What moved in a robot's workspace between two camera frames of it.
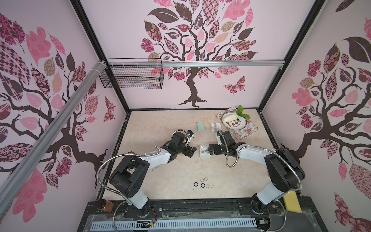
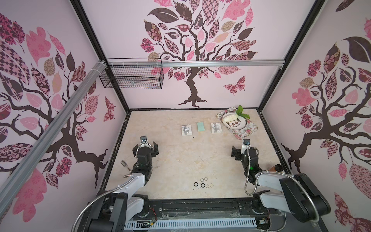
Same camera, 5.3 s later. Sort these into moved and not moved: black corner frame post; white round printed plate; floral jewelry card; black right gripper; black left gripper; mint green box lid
Moved: black right gripper; black left gripper
Not moved: mint green box lid; white round printed plate; black corner frame post; floral jewelry card
